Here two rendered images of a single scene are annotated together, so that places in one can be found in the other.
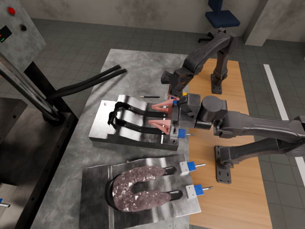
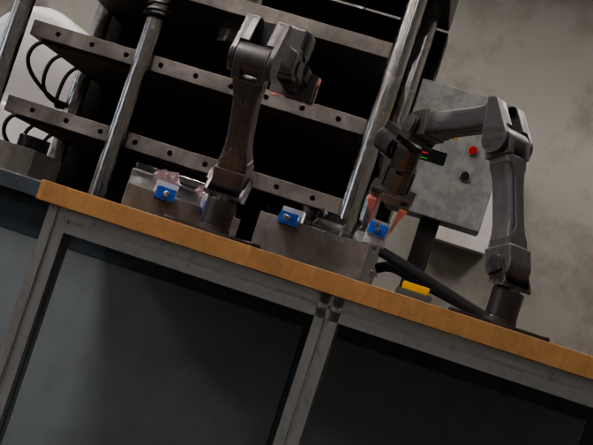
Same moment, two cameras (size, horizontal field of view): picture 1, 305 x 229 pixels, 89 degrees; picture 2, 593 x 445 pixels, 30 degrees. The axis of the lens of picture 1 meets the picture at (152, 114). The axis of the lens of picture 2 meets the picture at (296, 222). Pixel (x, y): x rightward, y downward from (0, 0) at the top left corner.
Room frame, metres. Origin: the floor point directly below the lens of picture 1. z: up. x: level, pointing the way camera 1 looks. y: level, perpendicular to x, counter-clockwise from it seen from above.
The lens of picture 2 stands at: (0.42, -2.63, 0.76)
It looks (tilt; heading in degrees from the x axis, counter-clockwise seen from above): 3 degrees up; 91
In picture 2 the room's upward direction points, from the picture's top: 18 degrees clockwise
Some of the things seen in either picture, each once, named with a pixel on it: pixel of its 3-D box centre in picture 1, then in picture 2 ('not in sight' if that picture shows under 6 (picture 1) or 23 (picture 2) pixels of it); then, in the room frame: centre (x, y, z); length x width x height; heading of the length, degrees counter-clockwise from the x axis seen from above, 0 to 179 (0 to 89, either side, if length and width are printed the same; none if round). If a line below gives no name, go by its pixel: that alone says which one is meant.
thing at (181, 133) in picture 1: (183, 133); (288, 218); (0.37, -0.17, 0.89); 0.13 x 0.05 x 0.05; 83
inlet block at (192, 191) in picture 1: (199, 190); (165, 193); (0.09, -0.22, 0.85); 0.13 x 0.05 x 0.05; 100
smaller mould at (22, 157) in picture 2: not in sight; (18, 161); (-0.34, 0.18, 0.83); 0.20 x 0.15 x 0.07; 83
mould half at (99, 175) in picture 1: (140, 190); (178, 202); (0.09, 0.06, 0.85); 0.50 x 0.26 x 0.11; 100
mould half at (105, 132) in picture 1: (136, 121); (322, 245); (0.46, 0.10, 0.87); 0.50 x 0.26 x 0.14; 83
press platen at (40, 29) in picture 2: not in sight; (218, 100); (-0.02, 1.09, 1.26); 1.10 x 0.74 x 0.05; 173
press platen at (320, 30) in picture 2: not in sight; (241, 31); (-0.01, 1.10, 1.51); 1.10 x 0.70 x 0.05; 173
